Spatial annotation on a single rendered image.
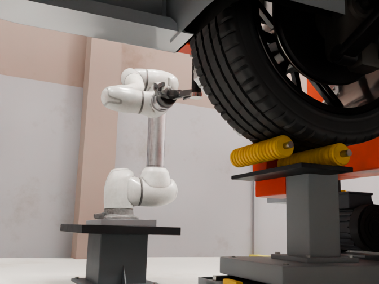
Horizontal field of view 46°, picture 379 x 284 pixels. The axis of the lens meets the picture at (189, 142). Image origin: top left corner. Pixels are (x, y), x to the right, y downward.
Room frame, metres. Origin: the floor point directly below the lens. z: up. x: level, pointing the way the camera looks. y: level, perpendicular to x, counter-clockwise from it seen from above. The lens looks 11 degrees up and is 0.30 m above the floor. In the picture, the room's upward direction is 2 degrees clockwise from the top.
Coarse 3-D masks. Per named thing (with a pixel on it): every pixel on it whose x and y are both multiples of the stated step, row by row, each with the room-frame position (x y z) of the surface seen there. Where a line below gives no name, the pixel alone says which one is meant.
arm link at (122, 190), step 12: (120, 168) 2.38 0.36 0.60; (108, 180) 2.37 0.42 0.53; (120, 180) 2.35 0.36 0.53; (132, 180) 2.37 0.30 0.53; (108, 192) 2.35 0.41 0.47; (120, 192) 2.34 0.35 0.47; (132, 192) 2.37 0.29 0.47; (108, 204) 2.36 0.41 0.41; (120, 204) 2.34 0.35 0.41; (132, 204) 2.39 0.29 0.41
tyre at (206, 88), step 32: (224, 32) 1.01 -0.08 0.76; (256, 32) 1.01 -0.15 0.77; (224, 64) 1.06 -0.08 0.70; (256, 64) 1.01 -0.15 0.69; (224, 96) 1.14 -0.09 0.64; (256, 96) 1.04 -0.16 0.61; (288, 96) 1.05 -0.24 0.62; (256, 128) 1.17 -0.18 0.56; (288, 128) 1.09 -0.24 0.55; (320, 128) 1.08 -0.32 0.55; (352, 128) 1.12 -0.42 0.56
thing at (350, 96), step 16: (256, 0) 1.02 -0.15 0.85; (256, 16) 1.01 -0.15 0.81; (272, 32) 1.25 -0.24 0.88; (272, 48) 1.25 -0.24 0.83; (272, 64) 1.03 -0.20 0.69; (288, 64) 1.25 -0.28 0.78; (288, 80) 1.05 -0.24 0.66; (368, 80) 1.29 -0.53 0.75; (304, 96) 1.07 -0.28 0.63; (336, 96) 1.35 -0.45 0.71; (352, 96) 1.32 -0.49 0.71; (368, 96) 1.23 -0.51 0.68; (336, 112) 1.11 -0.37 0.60; (352, 112) 1.13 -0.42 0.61
